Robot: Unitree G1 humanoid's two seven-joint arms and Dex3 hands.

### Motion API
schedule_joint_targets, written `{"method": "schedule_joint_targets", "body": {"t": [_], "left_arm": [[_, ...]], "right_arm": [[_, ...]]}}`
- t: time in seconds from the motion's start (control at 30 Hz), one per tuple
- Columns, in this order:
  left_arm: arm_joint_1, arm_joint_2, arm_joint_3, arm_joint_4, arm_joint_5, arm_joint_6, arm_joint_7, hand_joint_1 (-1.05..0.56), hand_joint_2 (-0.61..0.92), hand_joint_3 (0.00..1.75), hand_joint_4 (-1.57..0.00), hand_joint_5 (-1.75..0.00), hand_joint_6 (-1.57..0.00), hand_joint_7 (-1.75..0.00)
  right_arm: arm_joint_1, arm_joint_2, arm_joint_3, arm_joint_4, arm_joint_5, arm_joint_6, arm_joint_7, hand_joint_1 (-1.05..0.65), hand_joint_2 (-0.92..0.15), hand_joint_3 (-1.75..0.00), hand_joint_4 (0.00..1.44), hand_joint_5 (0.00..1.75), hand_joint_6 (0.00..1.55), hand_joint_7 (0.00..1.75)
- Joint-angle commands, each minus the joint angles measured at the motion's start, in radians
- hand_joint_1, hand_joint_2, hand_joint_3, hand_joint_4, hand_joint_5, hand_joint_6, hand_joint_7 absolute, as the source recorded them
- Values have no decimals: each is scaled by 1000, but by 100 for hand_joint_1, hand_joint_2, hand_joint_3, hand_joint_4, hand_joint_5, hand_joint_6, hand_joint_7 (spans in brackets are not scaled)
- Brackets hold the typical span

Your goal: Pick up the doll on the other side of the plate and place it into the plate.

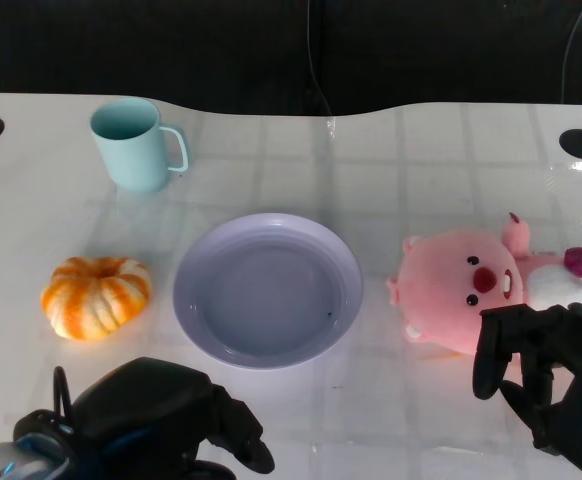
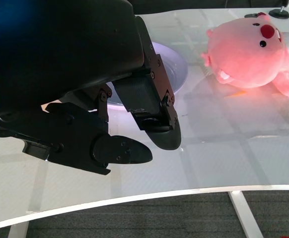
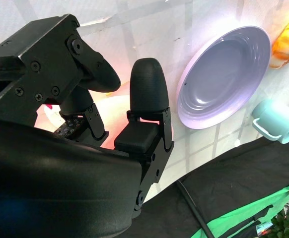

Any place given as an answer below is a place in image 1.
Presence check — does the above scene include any pink plush doll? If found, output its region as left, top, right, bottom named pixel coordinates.
left=386, top=212, right=582, bottom=357

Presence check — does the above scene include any orange white striped pumpkin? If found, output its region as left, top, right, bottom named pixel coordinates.
left=40, top=256, right=152, bottom=342

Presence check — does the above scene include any light blue plastic mug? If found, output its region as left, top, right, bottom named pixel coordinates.
left=89, top=96, right=190, bottom=194

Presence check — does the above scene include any thin dark hanging cable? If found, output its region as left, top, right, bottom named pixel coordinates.
left=305, top=0, right=334, bottom=119

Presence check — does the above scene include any lavender round plate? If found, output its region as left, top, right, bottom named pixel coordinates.
left=172, top=213, right=365, bottom=370

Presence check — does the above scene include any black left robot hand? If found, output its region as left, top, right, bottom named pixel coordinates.
left=68, top=356, right=276, bottom=480

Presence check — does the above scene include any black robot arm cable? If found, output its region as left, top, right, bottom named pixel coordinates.
left=52, top=366, right=76, bottom=420

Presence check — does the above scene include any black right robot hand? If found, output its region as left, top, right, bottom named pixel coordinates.
left=472, top=302, right=582, bottom=480

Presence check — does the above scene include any black backdrop cloth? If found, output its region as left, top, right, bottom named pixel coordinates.
left=0, top=0, right=582, bottom=118

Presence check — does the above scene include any thin grey hanging cable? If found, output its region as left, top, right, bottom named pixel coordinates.
left=561, top=0, right=582, bottom=104

